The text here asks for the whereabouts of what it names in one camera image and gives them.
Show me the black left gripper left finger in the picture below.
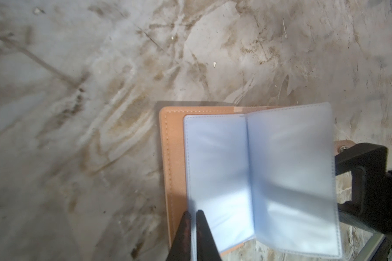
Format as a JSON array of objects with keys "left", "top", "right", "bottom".
[{"left": 166, "top": 211, "right": 191, "bottom": 261}]

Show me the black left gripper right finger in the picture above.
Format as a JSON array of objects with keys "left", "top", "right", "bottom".
[{"left": 196, "top": 210, "right": 222, "bottom": 261}]

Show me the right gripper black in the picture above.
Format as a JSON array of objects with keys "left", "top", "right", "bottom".
[{"left": 335, "top": 143, "right": 392, "bottom": 241}]

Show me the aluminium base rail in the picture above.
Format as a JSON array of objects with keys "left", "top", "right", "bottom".
[{"left": 354, "top": 234, "right": 392, "bottom": 261}]

